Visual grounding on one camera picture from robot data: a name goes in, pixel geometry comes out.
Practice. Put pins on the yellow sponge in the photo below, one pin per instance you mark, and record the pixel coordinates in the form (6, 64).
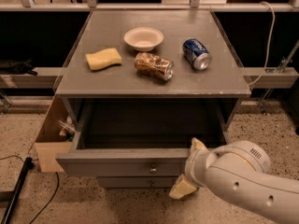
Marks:
(103, 59)

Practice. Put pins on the black bar on floor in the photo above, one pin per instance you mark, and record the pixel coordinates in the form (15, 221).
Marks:
(11, 197)

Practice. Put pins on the crushed brown can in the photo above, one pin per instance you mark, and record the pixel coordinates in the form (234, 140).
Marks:
(154, 66)

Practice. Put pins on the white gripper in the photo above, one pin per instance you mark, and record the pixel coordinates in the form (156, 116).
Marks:
(193, 168)

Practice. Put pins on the grey bottom drawer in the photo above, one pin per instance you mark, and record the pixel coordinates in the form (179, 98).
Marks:
(136, 182)

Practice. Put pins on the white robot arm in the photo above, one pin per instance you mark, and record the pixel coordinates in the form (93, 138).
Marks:
(237, 173)

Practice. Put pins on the blue soda can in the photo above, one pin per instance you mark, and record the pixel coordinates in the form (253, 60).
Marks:
(196, 54)

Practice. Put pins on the grey top drawer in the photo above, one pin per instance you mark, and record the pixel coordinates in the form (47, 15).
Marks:
(142, 137)

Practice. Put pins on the grey drawer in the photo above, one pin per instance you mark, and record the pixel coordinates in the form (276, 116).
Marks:
(142, 137)
(136, 182)

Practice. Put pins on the grey drawer cabinet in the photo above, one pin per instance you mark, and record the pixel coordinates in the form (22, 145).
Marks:
(105, 29)

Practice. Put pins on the crumpled trash in box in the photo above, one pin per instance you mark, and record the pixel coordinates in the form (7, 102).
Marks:
(67, 127)

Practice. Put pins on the white paper bowl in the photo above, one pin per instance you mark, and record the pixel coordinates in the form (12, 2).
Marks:
(143, 39)

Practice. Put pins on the cardboard box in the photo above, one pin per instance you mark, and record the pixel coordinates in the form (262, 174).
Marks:
(52, 138)

